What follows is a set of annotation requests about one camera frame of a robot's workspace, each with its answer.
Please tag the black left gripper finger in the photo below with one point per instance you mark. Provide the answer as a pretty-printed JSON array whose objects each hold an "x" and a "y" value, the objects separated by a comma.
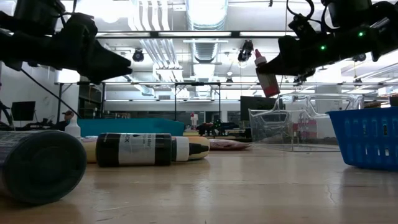
[
  {"x": 101, "y": 79},
  {"x": 109, "y": 63}
]

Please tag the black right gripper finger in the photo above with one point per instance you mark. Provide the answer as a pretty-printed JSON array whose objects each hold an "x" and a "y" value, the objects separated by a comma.
[{"x": 272, "y": 67}]

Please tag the red food colouring bottle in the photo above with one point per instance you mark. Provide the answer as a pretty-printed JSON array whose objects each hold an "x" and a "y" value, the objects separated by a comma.
[{"x": 269, "y": 87}]

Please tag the pink frosted donut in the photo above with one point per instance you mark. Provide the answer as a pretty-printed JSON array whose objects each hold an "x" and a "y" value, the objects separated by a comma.
[{"x": 90, "y": 152}]

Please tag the black food colouring bottle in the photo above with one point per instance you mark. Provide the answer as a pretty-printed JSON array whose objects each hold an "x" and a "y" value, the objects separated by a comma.
[{"x": 136, "y": 149}]

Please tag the red packaged donut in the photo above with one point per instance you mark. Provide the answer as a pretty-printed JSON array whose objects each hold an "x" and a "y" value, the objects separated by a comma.
[{"x": 228, "y": 144}]

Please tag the large dark labelled bottle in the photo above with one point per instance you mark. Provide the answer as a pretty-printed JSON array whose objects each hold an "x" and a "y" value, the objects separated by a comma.
[{"x": 40, "y": 168}]

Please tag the blue plastic basket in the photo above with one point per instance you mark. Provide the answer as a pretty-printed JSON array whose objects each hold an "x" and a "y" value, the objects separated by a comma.
[{"x": 357, "y": 161}]

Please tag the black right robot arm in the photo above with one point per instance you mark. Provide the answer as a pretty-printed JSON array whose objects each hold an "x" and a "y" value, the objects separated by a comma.
[{"x": 348, "y": 40}]

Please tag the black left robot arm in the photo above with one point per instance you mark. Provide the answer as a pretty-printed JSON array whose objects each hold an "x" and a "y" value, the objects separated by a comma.
[{"x": 28, "y": 46}]

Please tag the dark background shelf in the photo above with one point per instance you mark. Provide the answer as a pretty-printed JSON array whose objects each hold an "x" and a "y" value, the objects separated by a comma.
[{"x": 90, "y": 105}]

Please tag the teal plastic bin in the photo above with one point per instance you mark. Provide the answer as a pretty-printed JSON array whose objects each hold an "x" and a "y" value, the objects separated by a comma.
[{"x": 130, "y": 126}]

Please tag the clear plastic container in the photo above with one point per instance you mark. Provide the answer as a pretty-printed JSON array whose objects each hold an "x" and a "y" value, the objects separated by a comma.
[{"x": 273, "y": 124}]

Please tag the person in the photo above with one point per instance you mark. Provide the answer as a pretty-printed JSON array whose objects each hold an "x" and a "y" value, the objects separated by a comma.
[{"x": 63, "y": 124}]

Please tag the black computer monitor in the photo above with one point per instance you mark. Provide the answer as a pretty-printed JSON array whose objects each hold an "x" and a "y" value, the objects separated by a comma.
[{"x": 23, "y": 111}]

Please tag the long overhead light bar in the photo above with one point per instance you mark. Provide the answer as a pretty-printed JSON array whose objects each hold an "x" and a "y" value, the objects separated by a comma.
[{"x": 192, "y": 34}]

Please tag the black ceiling camera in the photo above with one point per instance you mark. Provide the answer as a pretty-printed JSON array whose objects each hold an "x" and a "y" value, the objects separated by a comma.
[
  {"x": 245, "y": 51},
  {"x": 301, "y": 79},
  {"x": 359, "y": 57},
  {"x": 138, "y": 56}
]

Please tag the black background workstation frame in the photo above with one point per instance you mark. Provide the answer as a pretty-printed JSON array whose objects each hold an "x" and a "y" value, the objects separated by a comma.
[{"x": 175, "y": 102}]

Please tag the silver ventilation duct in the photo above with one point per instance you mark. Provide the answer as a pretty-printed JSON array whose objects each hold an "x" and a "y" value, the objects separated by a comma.
[{"x": 206, "y": 15}]

